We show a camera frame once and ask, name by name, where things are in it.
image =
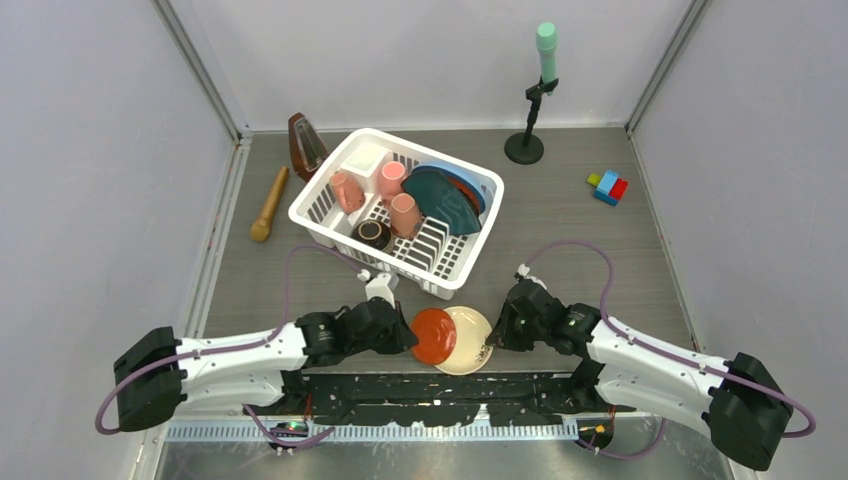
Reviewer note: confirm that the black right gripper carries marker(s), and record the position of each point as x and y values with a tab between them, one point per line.
503	335

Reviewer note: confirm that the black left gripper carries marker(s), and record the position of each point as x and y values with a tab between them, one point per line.
402	336

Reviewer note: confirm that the orange saucer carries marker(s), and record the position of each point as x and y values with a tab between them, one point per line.
436	334

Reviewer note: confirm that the cream patterned plate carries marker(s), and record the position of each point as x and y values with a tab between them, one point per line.
470	352

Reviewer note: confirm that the brown ceramic bowl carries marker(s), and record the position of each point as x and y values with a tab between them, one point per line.
374	234

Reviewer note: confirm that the white mug pink handle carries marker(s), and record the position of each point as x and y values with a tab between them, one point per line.
405	216

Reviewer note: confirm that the white plastic dish rack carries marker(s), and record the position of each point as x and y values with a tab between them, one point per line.
439	262

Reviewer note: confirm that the pink mug with handle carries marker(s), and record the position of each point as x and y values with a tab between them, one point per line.
347	191

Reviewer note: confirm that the light blue plate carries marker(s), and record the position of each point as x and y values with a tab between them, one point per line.
450	169

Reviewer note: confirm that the dark green square plate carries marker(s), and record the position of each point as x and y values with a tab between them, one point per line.
439	198

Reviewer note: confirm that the pink cup white inside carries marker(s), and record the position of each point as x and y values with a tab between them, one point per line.
389	181

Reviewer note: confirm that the red round plate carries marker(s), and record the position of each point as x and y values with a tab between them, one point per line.
474	195

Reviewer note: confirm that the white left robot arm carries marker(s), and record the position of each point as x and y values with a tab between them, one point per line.
161	374

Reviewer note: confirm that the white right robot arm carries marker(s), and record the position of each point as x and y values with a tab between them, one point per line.
727	401

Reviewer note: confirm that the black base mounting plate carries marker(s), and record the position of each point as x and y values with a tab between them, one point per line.
435	400

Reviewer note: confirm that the colourful toy blocks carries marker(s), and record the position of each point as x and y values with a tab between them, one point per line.
609	187

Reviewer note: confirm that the wooden rolling pin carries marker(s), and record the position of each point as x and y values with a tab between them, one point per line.
262	226

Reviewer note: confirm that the green microphone on stand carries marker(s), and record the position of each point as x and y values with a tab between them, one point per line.
526	148

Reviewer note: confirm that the brown wooden metronome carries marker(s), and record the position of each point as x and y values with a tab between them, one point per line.
306	148

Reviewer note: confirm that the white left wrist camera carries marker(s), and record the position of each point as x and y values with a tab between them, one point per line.
379	285

